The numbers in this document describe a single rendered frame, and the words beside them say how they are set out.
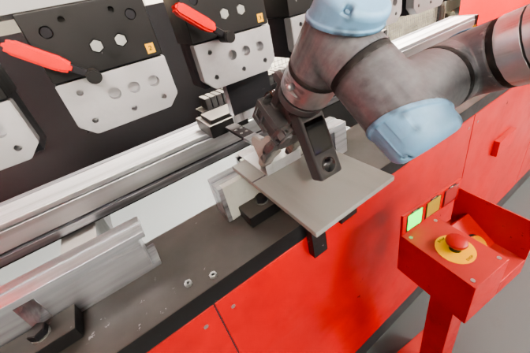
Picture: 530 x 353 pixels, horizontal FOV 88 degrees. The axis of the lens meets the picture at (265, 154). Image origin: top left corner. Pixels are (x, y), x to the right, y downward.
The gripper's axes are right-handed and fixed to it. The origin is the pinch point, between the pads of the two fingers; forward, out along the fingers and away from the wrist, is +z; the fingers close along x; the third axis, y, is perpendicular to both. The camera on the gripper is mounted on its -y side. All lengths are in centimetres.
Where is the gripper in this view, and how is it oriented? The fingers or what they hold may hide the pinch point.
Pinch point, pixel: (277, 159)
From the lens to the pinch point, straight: 56.4
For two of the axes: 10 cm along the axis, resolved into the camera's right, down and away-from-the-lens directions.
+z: -2.1, 4.2, 8.8
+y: -5.5, -8.0, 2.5
